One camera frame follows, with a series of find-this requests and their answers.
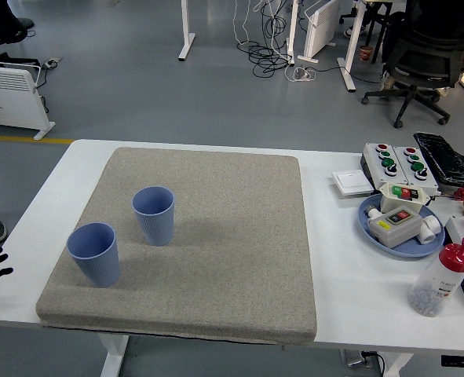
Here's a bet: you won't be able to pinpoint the person's beige shoe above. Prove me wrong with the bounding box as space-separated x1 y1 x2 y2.
380 70 398 91

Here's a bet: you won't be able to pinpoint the white hanging cable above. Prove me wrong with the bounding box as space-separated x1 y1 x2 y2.
231 0 264 46

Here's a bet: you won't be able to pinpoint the white table leg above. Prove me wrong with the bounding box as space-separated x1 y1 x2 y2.
386 351 415 377
97 333 130 377

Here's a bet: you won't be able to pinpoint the clear bottle with red cap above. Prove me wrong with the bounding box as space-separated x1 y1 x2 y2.
407 237 464 318

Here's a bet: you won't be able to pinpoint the white four-button control box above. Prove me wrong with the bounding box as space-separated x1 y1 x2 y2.
364 142 408 185
392 145 440 196

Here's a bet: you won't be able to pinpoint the black wrapped plastic tray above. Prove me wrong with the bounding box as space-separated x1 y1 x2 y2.
413 131 464 186

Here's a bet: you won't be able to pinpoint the black mesh office chair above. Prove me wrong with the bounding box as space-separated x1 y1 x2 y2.
361 0 464 130

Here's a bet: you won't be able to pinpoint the white pipe fitting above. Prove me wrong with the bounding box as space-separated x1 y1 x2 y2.
418 214 442 245

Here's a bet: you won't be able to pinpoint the person's black white shoe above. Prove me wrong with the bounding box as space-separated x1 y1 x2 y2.
344 23 368 38

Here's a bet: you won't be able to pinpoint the white wall switch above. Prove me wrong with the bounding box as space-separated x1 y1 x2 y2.
331 169 375 197

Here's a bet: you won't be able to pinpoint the blue ribbed plastic cup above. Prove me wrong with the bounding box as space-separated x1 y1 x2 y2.
65 222 121 289
132 186 176 247

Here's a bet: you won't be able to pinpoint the white switch box green red buttons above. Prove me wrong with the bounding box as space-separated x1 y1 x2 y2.
379 181 432 215

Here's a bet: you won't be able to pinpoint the grey-brown foam mat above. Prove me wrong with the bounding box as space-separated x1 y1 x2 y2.
35 147 318 346

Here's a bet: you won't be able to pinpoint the small white plug fitting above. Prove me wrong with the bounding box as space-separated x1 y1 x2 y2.
363 203 382 223

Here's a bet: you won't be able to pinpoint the white panel heater with handle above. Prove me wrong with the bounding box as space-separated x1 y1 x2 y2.
0 62 56 141

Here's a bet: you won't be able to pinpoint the grey switch box red button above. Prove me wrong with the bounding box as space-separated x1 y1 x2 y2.
367 206 424 249

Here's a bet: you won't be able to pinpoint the black cable bundle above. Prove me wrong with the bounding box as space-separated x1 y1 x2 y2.
237 0 295 78

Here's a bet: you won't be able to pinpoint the emergency stop button box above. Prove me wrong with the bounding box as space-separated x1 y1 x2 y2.
444 214 464 312

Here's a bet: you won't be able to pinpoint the grey power strip with cable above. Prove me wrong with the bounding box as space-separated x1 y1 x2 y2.
339 348 385 377

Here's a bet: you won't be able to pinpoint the blue plate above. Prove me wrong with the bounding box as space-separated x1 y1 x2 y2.
357 193 446 258

